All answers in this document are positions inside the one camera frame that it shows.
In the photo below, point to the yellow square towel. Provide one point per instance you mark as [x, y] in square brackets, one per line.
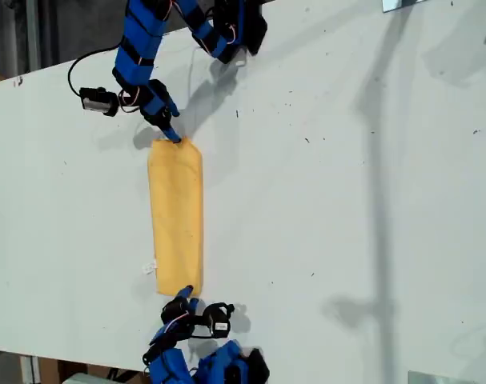
[178, 216]

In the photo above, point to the white towel label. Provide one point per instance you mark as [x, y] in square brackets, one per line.
[149, 267]

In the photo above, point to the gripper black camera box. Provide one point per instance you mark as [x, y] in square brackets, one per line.
[220, 320]
[98, 102]

